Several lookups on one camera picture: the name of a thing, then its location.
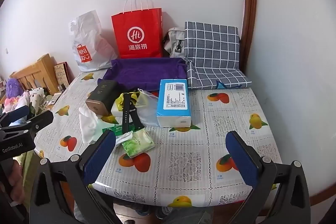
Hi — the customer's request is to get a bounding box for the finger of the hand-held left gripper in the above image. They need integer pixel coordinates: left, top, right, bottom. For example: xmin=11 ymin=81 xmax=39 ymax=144
xmin=8 ymin=110 xmax=54 ymax=132
xmin=0 ymin=105 xmax=29 ymax=126

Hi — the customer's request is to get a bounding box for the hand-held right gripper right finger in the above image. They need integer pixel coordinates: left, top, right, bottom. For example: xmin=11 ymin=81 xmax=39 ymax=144
xmin=225 ymin=130 xmax=312 ymax=224

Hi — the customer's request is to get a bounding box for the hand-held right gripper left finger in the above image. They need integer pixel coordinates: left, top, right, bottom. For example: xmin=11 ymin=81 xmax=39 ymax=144
xmin=28 ymin=130 xmax=117 ymax=224

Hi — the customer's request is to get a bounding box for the green sachet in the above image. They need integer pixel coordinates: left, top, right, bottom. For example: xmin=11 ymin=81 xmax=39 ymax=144
xmin=102 ymin=126 xmax=143 ymax=136

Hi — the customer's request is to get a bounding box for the white tissue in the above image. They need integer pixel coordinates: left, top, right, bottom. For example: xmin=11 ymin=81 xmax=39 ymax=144
xmin=78 ymin=107 xmax=105 ymax=143

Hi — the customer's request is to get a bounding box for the green wet wipes pack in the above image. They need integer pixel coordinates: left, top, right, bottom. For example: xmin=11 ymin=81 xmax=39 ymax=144
xmin=115 ymin=130 xmax=155 ymax=157

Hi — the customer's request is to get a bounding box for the white sponge block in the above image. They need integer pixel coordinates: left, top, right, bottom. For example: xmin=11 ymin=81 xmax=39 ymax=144
xmin=110 ymin=103 xmax=124 ymax=117

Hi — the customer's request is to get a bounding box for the yellow mesh pouch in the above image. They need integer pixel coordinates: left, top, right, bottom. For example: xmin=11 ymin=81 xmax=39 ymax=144
xmin=115 ymin=91 xmax=142 ymax=111

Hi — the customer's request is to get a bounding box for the clear plastic bag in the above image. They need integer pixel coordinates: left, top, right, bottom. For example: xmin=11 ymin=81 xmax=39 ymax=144
xmin=136 ymin=90 xmax=160 ymax=126

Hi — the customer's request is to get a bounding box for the purple cloth tray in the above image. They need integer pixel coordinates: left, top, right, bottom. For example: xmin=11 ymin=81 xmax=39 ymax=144
xmin=98 ymin=57 xmax=187 ymax=92

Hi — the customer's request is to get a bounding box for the person's left hand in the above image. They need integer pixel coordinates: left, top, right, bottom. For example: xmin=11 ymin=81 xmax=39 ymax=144
xmin=7 ymin=161 xmax=27 ymax=203

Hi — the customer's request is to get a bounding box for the colourful printed bedding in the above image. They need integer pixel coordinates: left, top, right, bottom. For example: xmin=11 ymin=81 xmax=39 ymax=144
xmin=0 ymin=95 xmax=29 ymax=115

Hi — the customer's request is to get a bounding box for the white spotted cloth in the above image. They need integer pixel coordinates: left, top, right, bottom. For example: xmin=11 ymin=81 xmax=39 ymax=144
xmin=25 ymin=88 xmax=46 ymax=114

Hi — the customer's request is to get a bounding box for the purple plush toy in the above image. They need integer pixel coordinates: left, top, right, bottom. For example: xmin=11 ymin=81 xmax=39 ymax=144
xmin=6 ymin=78 xmax=21 ymax=97

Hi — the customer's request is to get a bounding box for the wooden headboard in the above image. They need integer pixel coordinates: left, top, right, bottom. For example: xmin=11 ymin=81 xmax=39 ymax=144
xmin=10 ymin=53 xmax=59 ymax=96

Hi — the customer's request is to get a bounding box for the patterned book box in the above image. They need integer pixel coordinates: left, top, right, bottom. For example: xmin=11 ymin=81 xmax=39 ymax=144
xmin=54 ymin=62 xmax=71 ymax=86

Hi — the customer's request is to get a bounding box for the fruit print tablecloth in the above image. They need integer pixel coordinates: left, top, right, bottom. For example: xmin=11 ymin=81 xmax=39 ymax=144
xmin=34 ymin=67 xmax=282 ymax=207

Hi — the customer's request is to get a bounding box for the dark box with bronze end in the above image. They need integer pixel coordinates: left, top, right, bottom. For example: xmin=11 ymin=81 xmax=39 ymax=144
xmin=85 ymin=80 xmax=118 ymax=116

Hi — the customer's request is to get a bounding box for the blue tissue pack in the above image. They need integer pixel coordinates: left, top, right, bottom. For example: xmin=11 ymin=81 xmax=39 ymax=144
xmin=157 ymin=79 xmax=192 ymax=127

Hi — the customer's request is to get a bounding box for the white plastic shopping bag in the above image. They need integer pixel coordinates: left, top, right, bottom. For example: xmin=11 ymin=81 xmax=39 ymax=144
xmin=69 ymin=10 xmax=118 ymax=72

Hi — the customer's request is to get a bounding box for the grey checked seat cushion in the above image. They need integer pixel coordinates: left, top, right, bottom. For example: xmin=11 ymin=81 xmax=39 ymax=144
xmin=184 ymin=21 xmax=253 ymax=89

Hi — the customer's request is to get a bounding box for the red paper carrier bag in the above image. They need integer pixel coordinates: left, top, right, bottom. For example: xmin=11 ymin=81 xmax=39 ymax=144
xmin=111 ymin=0 xmax=164 ymax=59

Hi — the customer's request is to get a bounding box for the beige canvas bag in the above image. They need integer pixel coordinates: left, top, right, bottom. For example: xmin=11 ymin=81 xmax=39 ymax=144
xmin=161 ymin=28 xmax=187 ymax=59

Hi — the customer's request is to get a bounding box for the wooden door frame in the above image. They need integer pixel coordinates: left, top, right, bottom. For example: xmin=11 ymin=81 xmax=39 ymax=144
xmin=243 ymin=0 xmax=258 ymax=75

